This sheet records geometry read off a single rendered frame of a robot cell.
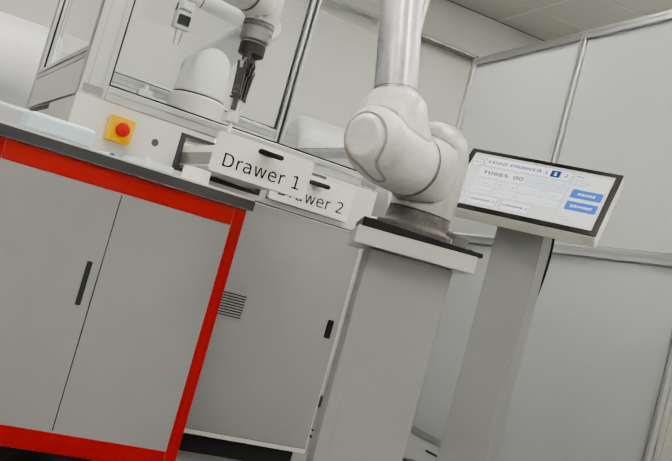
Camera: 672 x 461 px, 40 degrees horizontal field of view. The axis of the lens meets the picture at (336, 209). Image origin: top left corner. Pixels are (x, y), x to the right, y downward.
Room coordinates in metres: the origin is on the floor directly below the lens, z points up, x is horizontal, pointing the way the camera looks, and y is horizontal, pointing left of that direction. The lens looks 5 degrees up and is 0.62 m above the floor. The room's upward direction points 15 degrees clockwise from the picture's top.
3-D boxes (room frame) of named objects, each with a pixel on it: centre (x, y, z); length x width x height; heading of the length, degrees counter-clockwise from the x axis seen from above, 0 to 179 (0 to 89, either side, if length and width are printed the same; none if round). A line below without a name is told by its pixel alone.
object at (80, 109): (3.21, 0.55, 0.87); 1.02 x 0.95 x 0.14; 117
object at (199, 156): (2.67, 0.32, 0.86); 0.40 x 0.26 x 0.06; 27
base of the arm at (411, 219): (2.19, -0.22, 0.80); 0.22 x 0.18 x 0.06; 85
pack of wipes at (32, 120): (2.04, 0.65, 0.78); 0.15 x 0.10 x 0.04; 120
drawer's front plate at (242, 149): (2.48, 0.22, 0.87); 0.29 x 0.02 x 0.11; 117
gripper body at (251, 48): (2.56, 0.35, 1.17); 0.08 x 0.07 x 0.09; 172
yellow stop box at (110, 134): (2.60, 0.66, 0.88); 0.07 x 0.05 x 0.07; 117
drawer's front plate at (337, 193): (2.91, 0.09, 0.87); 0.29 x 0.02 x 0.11; 117
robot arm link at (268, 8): (2.55, 0.36, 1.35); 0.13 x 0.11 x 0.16; 144
